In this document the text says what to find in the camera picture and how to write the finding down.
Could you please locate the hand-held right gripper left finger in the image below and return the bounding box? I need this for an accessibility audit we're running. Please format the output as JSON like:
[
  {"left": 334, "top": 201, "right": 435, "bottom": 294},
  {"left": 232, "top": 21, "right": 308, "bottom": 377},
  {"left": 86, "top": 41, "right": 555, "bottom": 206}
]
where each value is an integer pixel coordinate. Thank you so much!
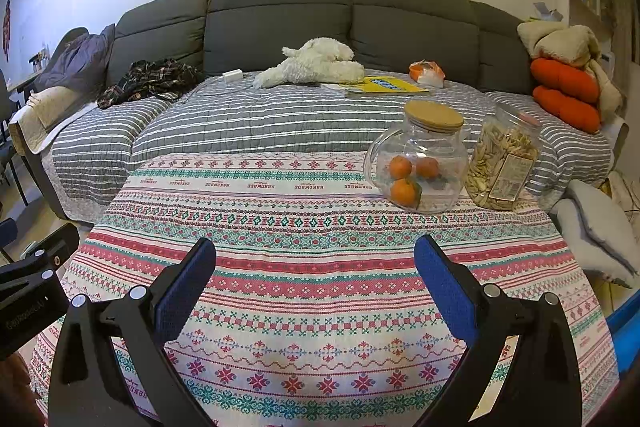
[{"left": 47, "top": 237, "right": 218, "bottom": 427}]

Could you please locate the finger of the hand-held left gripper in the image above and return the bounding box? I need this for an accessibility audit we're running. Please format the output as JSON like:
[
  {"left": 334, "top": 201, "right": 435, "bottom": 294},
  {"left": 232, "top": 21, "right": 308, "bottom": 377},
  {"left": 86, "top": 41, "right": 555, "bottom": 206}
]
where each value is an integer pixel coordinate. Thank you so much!
[
  {"left": 0, "top": 217, "right": 19, "bottom": 258},
  {"left": 0, "top": 223, "right": 81, "bottom": 304}
]

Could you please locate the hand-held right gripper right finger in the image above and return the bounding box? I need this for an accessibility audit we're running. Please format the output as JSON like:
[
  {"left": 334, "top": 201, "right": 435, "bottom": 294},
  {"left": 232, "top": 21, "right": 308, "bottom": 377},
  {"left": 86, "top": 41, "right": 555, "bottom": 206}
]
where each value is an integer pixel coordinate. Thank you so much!
[{"left": 414, "top": 234, "right": 583, "bottom": 427}]

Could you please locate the blue plastic bin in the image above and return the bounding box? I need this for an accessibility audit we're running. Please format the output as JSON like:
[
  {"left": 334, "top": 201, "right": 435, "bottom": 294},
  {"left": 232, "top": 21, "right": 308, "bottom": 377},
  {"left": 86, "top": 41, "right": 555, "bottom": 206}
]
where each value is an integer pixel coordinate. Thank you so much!
[{"left": 606, "top": 289, "right": 640, "bottom": 373}]

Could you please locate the grey chair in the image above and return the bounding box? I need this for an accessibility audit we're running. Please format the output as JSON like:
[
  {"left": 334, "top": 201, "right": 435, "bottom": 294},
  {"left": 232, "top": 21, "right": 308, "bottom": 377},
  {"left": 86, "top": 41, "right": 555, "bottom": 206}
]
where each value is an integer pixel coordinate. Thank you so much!
[{"left": 0, "top": 72, "right": 31, "bottom": 208}]

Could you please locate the orange tangerine with leaf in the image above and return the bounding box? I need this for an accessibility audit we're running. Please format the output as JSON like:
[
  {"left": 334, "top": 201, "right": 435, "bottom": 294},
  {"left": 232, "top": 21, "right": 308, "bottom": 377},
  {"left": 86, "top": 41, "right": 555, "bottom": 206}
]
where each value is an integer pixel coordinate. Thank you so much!
[{"left": 390, "top": 178, "right": 422, "bottom": 208}]

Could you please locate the patterned red green tablecloth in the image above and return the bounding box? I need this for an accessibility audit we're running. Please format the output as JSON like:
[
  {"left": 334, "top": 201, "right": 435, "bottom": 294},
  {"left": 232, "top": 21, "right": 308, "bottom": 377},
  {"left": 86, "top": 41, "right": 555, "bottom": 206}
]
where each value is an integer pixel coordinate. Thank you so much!
[{"left": 27, "top": 152, "right": 621, "bottom": 427}]

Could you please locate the cream dotted pillow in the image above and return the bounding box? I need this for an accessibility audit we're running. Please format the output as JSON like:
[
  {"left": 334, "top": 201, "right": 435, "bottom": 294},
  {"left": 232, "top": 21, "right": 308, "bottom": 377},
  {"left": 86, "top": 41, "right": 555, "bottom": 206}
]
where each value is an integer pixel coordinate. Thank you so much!
[{"left": 10, "top": 84, "right": 96, "bottom": 152}]

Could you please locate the plastic jar of seeds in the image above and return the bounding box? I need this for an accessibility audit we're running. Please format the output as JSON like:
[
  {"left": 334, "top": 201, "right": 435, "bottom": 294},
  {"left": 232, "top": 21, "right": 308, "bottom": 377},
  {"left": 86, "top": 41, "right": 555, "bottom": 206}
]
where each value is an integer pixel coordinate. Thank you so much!
[{"left": 466, "top": 103, "right": 543, "bottom": 211}]

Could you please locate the glass jar with cork lid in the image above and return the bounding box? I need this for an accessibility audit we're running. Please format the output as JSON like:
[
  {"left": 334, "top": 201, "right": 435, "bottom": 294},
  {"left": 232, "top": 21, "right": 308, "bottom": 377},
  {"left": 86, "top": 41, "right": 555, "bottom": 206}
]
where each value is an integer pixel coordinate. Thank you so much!
[{"left": 363, "top": 101, "right": 470, "bottom": 214}]

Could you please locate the side table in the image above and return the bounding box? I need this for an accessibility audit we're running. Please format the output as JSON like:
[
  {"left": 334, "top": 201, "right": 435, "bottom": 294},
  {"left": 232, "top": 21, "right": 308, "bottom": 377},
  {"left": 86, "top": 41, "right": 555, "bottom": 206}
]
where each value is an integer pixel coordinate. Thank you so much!
[{"left": 7, "top": 52, "right": 56, "bottom": 95}]

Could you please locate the grey folded cloth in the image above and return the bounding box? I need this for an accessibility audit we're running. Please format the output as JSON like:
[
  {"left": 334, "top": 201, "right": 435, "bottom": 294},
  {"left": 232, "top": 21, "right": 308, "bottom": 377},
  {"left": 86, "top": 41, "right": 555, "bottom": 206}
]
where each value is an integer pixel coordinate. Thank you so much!
[{"left": 550, "top": 179, "right": 638, "bottom": 289}]

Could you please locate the purple jacket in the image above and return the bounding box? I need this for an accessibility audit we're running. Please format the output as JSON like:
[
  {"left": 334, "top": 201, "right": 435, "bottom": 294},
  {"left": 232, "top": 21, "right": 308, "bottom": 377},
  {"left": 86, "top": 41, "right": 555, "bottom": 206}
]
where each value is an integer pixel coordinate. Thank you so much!
[{"left": 35, "top": 24, "right": 116, "bottom": 92}]

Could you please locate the grey striped quilt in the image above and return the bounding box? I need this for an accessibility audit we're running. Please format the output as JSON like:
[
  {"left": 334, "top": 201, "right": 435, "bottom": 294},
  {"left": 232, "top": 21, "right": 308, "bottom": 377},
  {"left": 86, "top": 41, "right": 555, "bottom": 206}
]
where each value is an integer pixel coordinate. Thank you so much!
[{"left": 42, "top": 69, "right": 613, "bottom": 220}]

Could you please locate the dark plaid cloth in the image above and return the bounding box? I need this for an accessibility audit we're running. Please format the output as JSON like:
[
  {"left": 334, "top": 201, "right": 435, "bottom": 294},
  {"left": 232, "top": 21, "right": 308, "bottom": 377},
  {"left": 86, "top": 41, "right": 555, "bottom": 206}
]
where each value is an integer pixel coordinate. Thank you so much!
[{"left": 97, "top": 59, "right": 203, "bottom": 109}]

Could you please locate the yellow book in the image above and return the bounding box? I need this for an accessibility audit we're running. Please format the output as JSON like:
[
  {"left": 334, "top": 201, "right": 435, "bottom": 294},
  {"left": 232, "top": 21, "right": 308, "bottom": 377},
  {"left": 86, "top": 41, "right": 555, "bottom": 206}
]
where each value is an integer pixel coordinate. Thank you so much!
[{"left": 320, "top": 76, "right": 431, "bottom": 96}]

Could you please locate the orange and white bag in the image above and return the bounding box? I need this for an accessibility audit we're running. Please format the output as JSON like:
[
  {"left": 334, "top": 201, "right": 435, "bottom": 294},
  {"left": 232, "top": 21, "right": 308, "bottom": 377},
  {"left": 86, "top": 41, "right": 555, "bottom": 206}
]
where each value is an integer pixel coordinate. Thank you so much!
[{"left": 408, "top": 60, "right": 446, "bottom": 88}]

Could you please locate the white plush dog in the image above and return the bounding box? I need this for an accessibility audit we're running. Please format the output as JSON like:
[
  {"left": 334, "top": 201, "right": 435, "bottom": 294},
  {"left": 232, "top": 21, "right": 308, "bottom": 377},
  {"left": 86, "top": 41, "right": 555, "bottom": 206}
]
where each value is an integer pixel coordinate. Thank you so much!
[{"left": 252, "top": 38, "right": 366, "bottom": 90}]

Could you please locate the cream fleece blanket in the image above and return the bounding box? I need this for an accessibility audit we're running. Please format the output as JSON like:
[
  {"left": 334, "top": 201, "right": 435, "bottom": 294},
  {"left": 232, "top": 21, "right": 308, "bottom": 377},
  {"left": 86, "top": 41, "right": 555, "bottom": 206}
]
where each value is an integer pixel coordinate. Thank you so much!
[{"left": 517, "top": 21, "right": 623, "bottom": 118}]

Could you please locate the grey sofa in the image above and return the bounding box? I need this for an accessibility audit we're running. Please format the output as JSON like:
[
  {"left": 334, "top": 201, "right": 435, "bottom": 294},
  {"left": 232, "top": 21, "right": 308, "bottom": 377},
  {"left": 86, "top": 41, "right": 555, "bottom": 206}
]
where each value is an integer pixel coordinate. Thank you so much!
[{"left": 10, "top": 0, "right": 626, "bottom": 223}]

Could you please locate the red wall hanging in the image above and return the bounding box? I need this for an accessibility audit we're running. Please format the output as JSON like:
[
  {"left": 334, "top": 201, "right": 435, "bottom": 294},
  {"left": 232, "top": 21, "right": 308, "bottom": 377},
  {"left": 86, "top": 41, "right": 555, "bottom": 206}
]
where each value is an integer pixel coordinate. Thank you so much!
[{"left": 1, "top": 0, "right": 14, "bottom": 62}]

